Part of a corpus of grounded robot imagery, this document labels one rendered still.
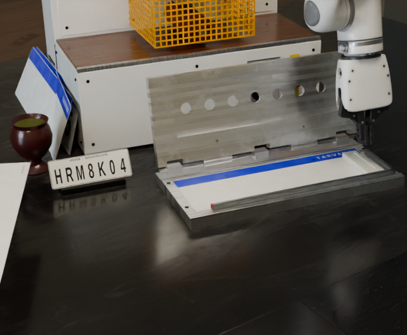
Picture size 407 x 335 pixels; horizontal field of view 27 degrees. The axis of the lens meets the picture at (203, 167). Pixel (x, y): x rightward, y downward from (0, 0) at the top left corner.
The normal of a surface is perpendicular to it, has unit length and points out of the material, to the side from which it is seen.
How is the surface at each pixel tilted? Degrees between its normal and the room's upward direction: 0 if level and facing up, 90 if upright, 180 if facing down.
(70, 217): 0
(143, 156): 0
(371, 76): 83
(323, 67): 75
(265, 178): 0
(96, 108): 90
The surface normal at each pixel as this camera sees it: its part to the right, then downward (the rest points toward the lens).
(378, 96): 0.34, 0.18
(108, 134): 0.35, 0.40
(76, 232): -0.02, -0.90
